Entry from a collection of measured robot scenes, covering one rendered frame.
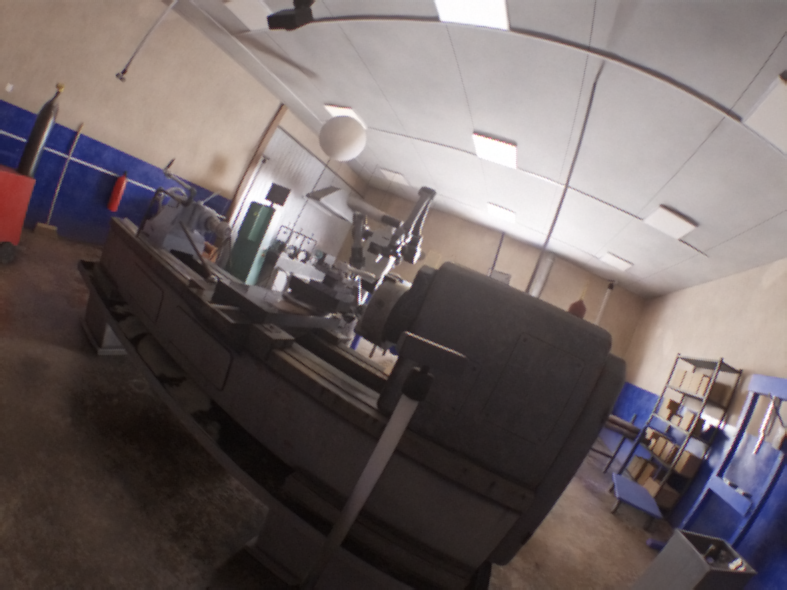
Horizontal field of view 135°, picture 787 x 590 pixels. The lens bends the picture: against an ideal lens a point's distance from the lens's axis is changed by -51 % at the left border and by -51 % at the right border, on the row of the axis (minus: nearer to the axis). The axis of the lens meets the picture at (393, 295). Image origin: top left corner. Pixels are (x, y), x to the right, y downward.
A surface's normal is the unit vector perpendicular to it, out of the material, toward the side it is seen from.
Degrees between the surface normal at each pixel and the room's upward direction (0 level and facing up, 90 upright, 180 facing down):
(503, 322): 90
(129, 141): 90
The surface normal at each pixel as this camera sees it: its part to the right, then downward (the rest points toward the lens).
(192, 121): 0.85, 0.40
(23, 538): 0.41, -0.91
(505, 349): -0.33, -0.11
